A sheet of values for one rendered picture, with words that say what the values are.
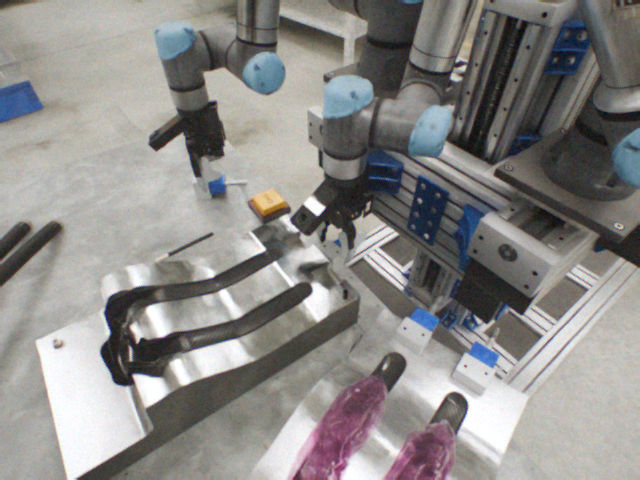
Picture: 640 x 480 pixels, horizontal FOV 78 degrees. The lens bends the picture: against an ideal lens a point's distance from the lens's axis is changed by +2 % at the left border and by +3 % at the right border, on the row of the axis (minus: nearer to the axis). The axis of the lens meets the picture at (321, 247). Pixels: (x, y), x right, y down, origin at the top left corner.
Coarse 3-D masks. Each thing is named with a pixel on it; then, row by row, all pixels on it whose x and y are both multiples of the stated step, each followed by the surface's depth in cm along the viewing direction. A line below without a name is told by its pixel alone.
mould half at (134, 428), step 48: (240, 240) 80; (240, 288) 72; (288, 288) 71; (336, 288) 71; (48, 336) 68; (96, 336) 68; (144, 336) 59; (288, 336) 65; (48, 384) 62; (96, 384) 62; (144, 384) 55; (192, 384) 56; (240, 384) 64; (96, 432) 57; (144, 432) 57
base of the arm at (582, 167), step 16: (576, 128) 64; (560, 144) 67; (576, 144) 64; (592, 144) 62; (544, 160) 70; (560, 160) 66; (576, 160) 64; (592, 160) 62; (608, 160) 61; (560, 176) 66; (576, 176) 64; (592, 176) 63; (608, 176) 63; (576, 192) 65; (592, 192) 64; (608, 192) 63; (624, 192) 64
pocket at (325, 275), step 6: (330, 264) 75; (318, 270) 75; (324, 270) 76; (330, 270) 76; (318, 276) 76; (324, 276) 76; (330, 276) 76; (336, 276) 75; (324, 282) 75; (330, 282) 75; (336, 282) 75; (342, 282) 74; (324, 288) 74; (330, 288) 74
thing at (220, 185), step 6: (216, 180) 100; (222, 180) 100; (234, 180) 101; (240, 180) 101; (246, 180) 101; (198, 186) 98; (210, 186) 99; (216, 186) 99; (222, 186) 99; (198, 192) 100; (210, 192) 100; (216, 192) 101; (222, 192) 101; (198, 198) 101; (204, 198) 101; (210, 198) 101
